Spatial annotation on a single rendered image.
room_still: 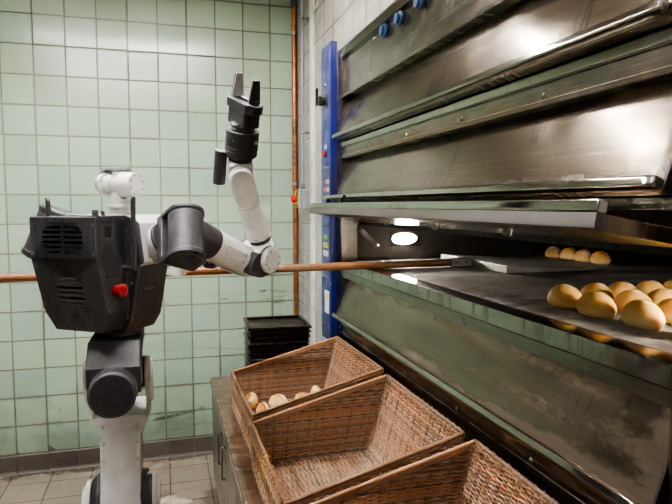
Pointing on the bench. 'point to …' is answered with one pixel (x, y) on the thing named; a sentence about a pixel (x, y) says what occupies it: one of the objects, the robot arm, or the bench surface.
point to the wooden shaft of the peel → (283, 268)
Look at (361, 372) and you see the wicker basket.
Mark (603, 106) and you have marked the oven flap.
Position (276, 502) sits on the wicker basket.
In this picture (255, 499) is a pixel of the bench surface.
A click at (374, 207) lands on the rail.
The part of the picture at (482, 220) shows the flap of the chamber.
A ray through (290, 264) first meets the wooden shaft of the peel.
